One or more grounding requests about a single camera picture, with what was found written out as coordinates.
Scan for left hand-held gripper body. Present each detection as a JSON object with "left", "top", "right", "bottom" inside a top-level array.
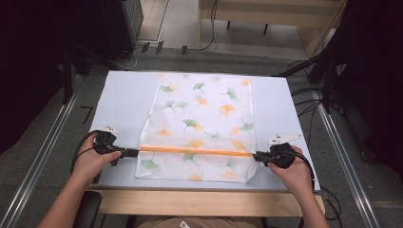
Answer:
[{"left": 91, "top": 125, "right": 127, "bottom": 156}]

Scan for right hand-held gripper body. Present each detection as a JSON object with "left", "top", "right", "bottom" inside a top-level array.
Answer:
[{"left": 266, "top": 133, "right": 304, "bottom": 170}]

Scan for leaf print mesh laundry bag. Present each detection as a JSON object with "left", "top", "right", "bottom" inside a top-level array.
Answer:
[{"left": 134, "top": 72, "right": 259, "bottom": 184}]

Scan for person's right hand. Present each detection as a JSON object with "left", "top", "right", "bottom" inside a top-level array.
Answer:
[{"left": 267, "top": 144, "right": 316, "bottom": 195}]

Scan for person's left hand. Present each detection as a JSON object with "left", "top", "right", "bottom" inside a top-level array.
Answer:
[{"left": 71, "top": 131, "right": 124, "bottom": 187}]

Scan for white table mat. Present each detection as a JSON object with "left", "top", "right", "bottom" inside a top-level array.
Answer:
[{"left": 88, "top": 69, "right": 321, "bottom": 193}]

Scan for black chair armrest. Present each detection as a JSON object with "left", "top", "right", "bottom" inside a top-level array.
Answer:
[{"left": 73, "top": 190, "right": 104, "bottom": 228}]

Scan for black metal stand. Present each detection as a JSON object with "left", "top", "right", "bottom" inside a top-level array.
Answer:
[
  {"left": 271, "top": 47, "right": 341, "bottom": 114},
  {"left": 61, "top": 46, "right": 76, "bottom": 106}
]

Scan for wooden table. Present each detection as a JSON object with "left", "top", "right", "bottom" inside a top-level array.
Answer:
[{"left": 89, "top": 186, "right": 327, "bottom": 219}]

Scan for person's beige pants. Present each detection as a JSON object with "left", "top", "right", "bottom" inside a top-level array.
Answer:
[{"left": 134, "top": 216, "right": 264, "bottom": 228}]

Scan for black curtain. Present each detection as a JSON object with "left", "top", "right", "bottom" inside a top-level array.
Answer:
[
  {"left": 331, "top": 0, "right": 403, "bottom": 179},
  {"left": 0, "top": 0, "right": 107, "bottom": 156}
]

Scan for black cabinet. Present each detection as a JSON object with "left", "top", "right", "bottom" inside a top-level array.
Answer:
[{"left": 100, "top": 0, "right": 144, "bottom": 62}]

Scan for wooden bench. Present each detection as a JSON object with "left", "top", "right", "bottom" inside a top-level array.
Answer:
[{"left": 197, "top": 0, "right": 348, "bottom": 59}]

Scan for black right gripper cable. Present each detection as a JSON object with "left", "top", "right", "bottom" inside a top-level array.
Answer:
[{"left": 283, "top": 149, "right": 317, "bottom": 193}]

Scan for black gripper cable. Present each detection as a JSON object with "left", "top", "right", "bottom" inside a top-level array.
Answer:
[
  {"left": 283, "top": 149, "right": 317, "bottom": 193},
  {"left": 70, "top": 130, "right": 100, "bottom": 174}
]

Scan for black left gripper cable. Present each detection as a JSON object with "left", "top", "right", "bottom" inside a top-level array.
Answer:
[{"left": 70, "top": 130, "right": 100, "bottom": 174}]

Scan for bundle of black floor cables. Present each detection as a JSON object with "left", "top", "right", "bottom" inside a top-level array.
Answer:
[{"left": 287, "top": 59, "right": 326, "bottom": 150}]

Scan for metal floor rail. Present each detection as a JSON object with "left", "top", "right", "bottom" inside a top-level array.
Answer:
[
  {"left": 312, "top": 89, "right": 383, "bottom": 228},
  {"left": 0, "top": 89, "right": 82, "bottom": 228}
]

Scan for looped black floor cable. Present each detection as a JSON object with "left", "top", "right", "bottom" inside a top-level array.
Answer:
[{"left": 318, "top": 185, "right": 344, "bottom": 222}]

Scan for white floor cable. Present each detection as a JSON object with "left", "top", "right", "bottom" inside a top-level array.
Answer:
[{"left": 112, "top": 47, "right": 140, "bottom": 71}]

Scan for black floor cable with plug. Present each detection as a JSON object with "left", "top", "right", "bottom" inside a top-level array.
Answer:
[{"left": 181, "top": 0, "right": 220, "bottom": 56}]

